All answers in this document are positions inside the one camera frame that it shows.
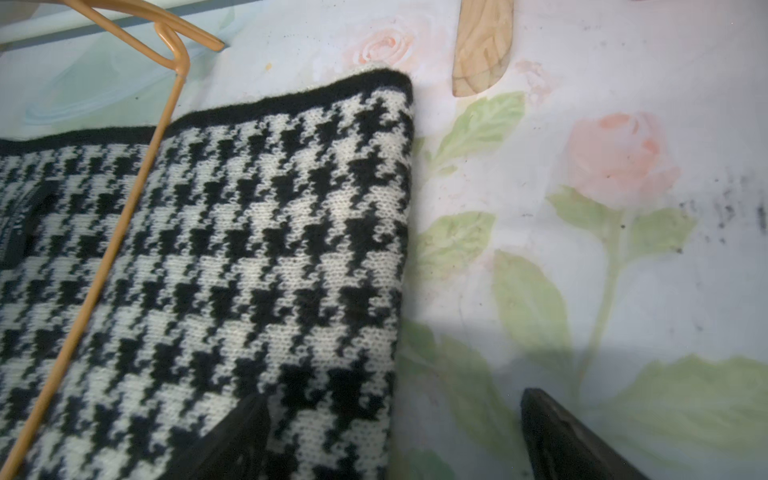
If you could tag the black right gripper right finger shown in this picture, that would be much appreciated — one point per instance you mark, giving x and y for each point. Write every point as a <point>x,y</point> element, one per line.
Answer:
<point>561,447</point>

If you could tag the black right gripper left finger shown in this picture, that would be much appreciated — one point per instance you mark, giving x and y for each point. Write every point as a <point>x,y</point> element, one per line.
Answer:
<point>233,449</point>

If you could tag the black white houndstooth scarf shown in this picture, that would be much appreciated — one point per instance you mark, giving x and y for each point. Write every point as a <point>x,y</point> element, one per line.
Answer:
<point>266,255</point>

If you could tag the orange clothes hanger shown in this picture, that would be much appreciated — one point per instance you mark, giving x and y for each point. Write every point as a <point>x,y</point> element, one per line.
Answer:
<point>169,28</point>

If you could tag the floral table mat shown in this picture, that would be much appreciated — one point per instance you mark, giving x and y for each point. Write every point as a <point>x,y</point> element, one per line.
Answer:
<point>594,224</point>

